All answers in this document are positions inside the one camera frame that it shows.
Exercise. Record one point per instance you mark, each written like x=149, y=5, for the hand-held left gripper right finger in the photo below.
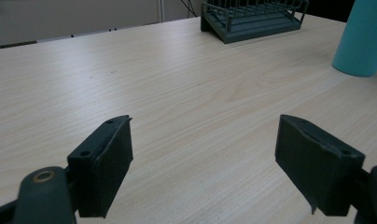
x=314, y=168

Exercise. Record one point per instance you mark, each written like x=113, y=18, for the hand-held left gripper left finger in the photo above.
x=99, y=168

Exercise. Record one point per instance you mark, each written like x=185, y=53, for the teal cylindrical cup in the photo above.
x=360, y=40

